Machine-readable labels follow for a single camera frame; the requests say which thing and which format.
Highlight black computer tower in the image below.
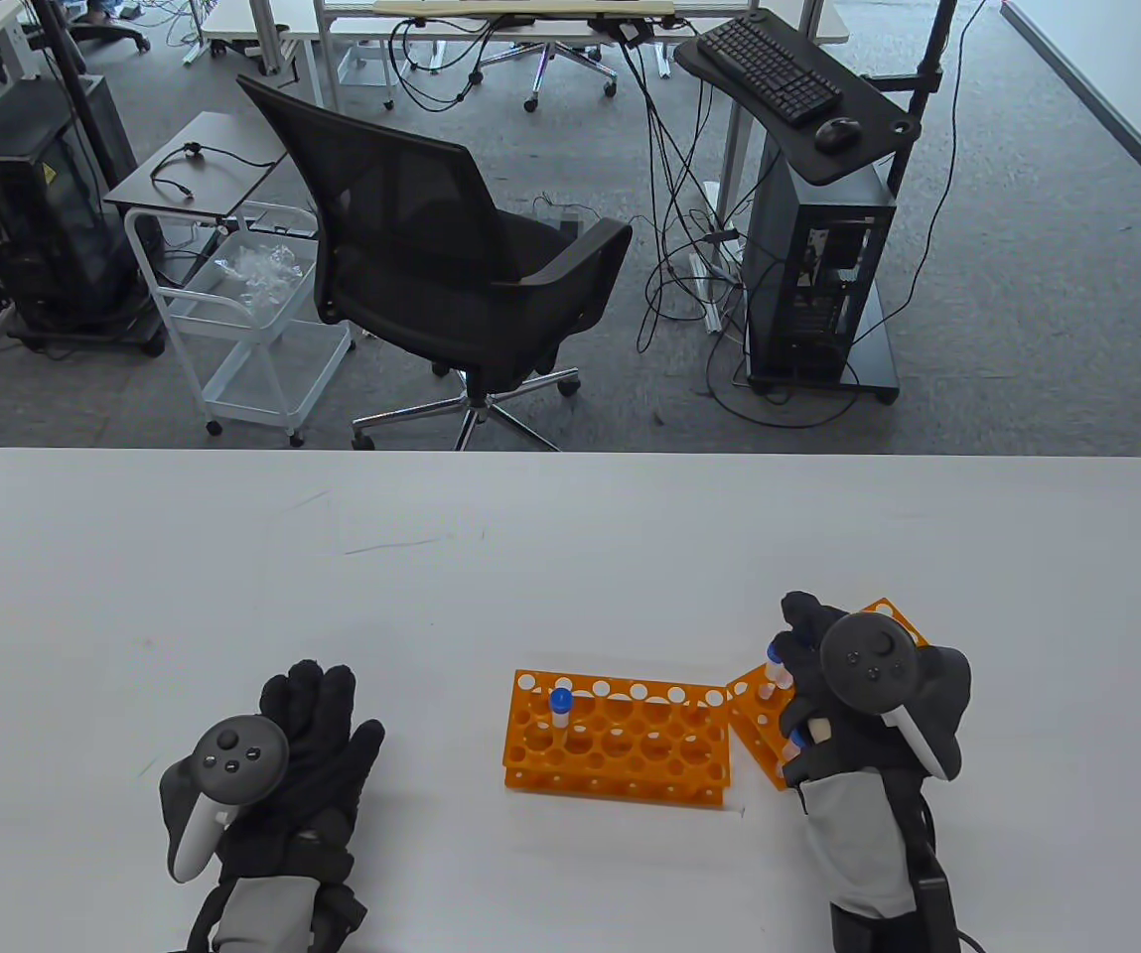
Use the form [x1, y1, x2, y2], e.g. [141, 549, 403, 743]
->
[744, 149, 899, 383]
[0, 77, 166, 356]

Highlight person's left forearm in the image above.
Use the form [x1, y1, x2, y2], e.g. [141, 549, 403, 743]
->
[188, 874, 369, 953]

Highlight small grey side table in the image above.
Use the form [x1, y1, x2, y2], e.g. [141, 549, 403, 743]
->
[103, 111, 290, 221]

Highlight white desk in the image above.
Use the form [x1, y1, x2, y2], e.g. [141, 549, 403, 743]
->
[201, 0, 849, 110]

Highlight black stand pole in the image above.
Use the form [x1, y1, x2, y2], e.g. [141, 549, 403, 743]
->
[29, 0, 99, 160]
[888, 0, 958, 195]

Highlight white utility cart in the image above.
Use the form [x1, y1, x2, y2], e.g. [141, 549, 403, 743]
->
[123, 202, 355, 448]

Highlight black floor cables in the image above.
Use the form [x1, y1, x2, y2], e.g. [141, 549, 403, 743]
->
[630, 30, 765, 353]

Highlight black rolling stand base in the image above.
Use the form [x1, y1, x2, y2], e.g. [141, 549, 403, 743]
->
[744, 298, 901, 404]

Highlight person's right forearm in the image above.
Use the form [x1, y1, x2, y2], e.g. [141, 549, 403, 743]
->
[798, 769, 958, 953]

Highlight black mesh office chair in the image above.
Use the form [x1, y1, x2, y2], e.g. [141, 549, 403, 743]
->
[235, 74, 634, 453]

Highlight person's right hand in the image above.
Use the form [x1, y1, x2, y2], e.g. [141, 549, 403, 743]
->
[767, 593, 973, 790]

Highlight black cable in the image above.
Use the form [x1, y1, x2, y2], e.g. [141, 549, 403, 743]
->
[150, 143, 278, 203]

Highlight orange test tube rack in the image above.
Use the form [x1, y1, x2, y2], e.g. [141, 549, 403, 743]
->
[502, 670, 732, 807]
[726, 598, 928, 791]

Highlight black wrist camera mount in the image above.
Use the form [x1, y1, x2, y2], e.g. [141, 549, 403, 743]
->
[831, 794, 963, 953]

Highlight black and white hand controller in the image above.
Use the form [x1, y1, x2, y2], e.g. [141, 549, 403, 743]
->
[168, 717, 290, 883]
[820, 613, 963, 780]

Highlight black keyboard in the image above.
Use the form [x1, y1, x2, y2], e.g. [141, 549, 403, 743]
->
[697, 17, 844, 127]

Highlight black keyboard tray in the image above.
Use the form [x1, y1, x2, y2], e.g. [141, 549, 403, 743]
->
[674, 12, 922, 188]

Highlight person's left hand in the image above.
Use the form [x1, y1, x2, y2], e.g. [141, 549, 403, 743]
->
[161, 660, 387, 886]

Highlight chrome chair base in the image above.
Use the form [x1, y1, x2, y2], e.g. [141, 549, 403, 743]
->
[471, 40, 621, 112]

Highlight white power strip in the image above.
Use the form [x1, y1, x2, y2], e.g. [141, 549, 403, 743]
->
[687, 253, 725, 334]

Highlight clear plastic bags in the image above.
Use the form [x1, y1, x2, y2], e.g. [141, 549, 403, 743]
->
[213, 241, 305, 309]

